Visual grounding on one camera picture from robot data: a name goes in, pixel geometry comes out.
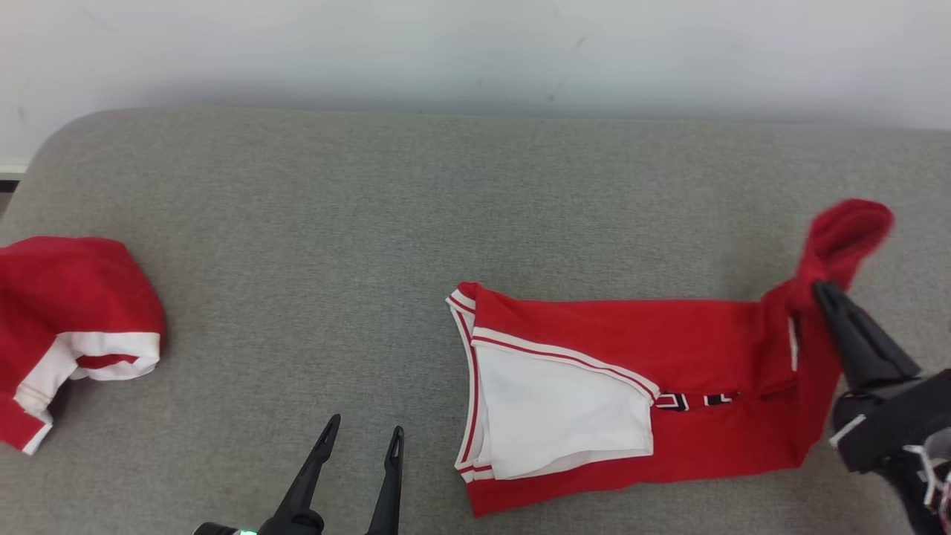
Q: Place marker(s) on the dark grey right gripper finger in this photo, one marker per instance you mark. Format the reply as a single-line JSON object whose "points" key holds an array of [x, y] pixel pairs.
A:
{"points": [[841, 349], [880, 353]]}

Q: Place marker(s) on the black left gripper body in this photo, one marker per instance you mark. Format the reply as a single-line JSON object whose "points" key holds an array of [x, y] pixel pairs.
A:
{"points": [[297, 527]]}

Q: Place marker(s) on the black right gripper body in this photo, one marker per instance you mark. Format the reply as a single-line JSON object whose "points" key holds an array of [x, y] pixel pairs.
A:
{"points": [[891, 416]]}

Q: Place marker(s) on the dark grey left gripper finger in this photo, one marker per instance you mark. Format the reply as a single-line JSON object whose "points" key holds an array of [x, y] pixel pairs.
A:
{"points": [[312, 475], [388, 498]]}

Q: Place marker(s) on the red basketball jersey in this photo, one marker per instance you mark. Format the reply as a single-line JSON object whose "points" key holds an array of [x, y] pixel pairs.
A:
{"points": [[669, 334]]}

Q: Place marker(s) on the red white garment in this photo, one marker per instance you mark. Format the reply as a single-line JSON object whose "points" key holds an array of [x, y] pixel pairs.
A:
{"points": [[67, 290]]}

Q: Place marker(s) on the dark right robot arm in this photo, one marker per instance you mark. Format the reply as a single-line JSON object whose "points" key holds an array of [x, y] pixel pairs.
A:
{"points": [[912, 514]]}

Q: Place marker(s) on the grey fabric sofa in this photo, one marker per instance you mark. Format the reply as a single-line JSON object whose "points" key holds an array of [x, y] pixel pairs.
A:
{"points": [[371, 223]]}

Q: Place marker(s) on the white and black wall baseboard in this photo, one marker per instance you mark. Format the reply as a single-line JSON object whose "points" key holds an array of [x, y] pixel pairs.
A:
{"points": [[9, 167]]}

